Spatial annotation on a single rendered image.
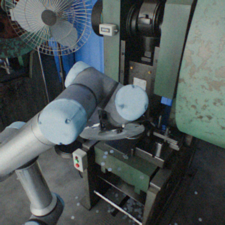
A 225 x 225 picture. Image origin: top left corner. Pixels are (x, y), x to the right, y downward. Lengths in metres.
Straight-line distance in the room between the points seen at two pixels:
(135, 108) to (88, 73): 0.13
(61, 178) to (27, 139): 1.55
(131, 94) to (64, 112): 0.17
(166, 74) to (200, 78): 0.37
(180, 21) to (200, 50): 0.32
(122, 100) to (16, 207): 1.59
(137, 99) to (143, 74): 0.58
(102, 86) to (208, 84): 0.27
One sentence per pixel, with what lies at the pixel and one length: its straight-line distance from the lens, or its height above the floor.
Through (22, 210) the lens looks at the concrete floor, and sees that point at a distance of 1.88.
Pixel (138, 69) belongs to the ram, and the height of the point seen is 1.14.
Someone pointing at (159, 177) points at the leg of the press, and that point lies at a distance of 1.14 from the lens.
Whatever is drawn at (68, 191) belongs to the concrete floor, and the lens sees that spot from 1.88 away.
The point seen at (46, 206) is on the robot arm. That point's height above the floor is 0.71.
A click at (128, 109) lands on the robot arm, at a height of 1.28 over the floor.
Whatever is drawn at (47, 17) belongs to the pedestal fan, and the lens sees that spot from 1.52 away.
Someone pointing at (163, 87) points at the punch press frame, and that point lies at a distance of 0.93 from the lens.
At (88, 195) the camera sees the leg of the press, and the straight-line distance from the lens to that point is 1.61.
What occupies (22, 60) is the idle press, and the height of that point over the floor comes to 0.78.
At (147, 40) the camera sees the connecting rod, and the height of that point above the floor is 1.27.
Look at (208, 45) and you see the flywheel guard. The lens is 0.54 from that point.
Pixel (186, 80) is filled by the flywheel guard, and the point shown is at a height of 1.28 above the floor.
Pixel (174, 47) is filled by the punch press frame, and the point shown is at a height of 1.28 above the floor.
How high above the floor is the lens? 1.51
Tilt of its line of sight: 34 degrees down
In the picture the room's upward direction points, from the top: straight up
